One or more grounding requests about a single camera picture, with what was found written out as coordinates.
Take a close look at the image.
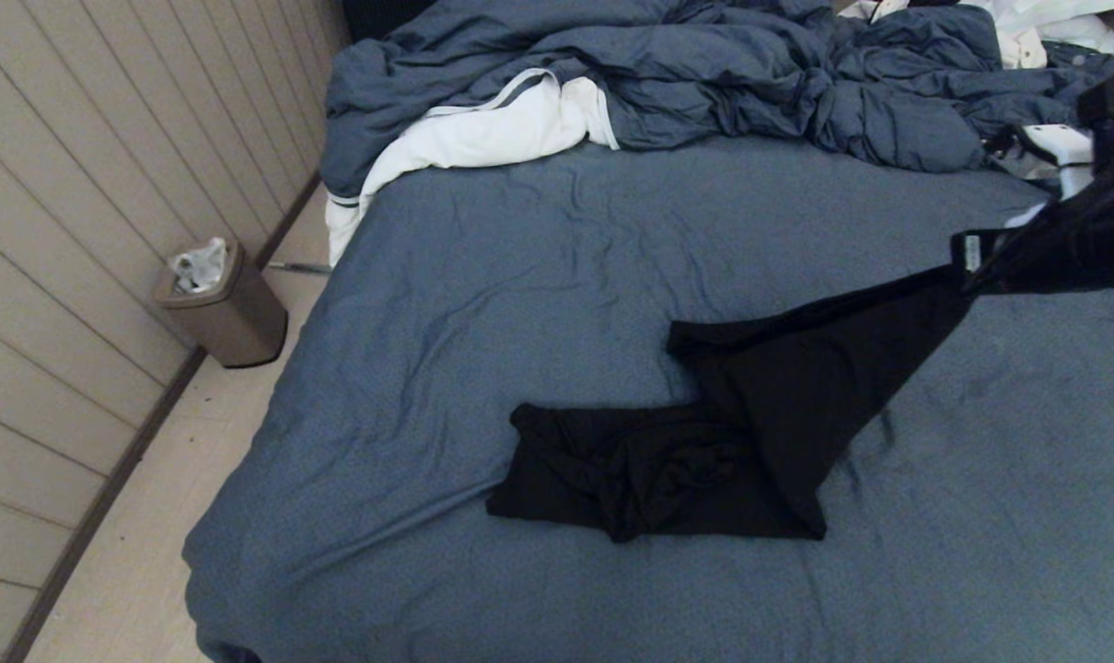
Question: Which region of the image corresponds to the blue bed sheet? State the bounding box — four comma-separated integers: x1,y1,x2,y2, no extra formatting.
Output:
181,129,1114,663

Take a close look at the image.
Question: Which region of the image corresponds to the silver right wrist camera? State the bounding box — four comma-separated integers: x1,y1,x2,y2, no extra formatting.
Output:
985,122,1099,228

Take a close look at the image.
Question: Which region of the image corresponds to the white pillow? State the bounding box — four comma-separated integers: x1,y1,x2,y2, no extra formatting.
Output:
976,0,1114,53

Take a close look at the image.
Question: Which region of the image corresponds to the brown trash bin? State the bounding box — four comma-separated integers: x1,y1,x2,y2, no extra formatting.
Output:
155,238,288,366

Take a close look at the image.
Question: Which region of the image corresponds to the black moon print t-shirt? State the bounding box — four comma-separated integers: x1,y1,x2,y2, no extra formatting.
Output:
486,265,979,544

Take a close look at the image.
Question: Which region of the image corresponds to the white garment with grey stripe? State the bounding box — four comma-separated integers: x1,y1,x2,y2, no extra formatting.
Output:
324,66,621,266

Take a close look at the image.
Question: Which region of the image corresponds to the crumpled blue duvet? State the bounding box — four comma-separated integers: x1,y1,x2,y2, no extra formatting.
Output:
318,0,1114,205

